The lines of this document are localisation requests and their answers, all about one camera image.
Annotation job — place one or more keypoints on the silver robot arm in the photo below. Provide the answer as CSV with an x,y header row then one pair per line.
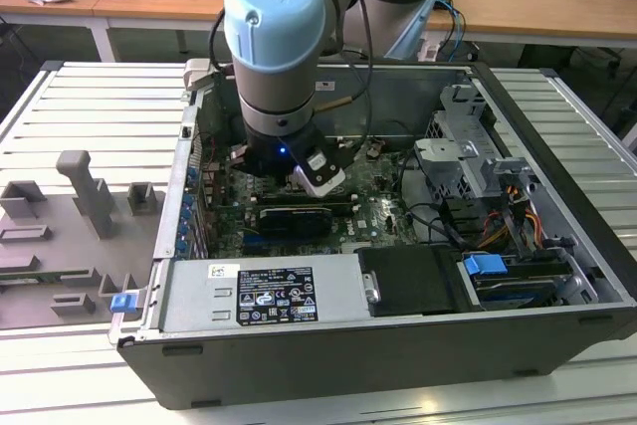
x,y
278,91

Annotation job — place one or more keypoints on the black graphics card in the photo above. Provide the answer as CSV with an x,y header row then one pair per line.
x,y
293,221

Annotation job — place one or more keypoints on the round coin battery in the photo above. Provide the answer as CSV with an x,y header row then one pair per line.
x,y
373,148

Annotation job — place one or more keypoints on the green motherboard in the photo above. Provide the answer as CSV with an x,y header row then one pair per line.
x,y
383,231

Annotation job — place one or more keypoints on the grey power supply unit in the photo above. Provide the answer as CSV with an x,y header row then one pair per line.
x,y
194,295

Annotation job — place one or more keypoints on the silver metal drive cage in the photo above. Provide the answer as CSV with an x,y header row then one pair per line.
x,y
448,151

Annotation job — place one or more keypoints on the pale blue teach pendant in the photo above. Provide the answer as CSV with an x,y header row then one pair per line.
x,y
415,27

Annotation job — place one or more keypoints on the long wooden desk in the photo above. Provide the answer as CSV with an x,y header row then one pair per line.
x,y
149,4

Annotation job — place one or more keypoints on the blue case latch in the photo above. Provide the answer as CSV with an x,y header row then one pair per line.
x,y
122,303

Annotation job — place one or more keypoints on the dark grey PC case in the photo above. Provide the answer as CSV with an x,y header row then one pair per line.
x,y
348,370

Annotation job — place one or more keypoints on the grey parts rack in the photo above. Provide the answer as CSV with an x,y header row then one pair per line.
x,y
60,246

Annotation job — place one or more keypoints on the hard disk in blue carrier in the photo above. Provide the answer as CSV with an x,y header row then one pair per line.
x,y
482,264

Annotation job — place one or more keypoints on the green RAM stick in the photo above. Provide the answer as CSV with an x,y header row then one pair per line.
x,y
45,276

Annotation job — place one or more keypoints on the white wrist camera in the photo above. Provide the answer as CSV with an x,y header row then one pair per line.
x,y
323,183

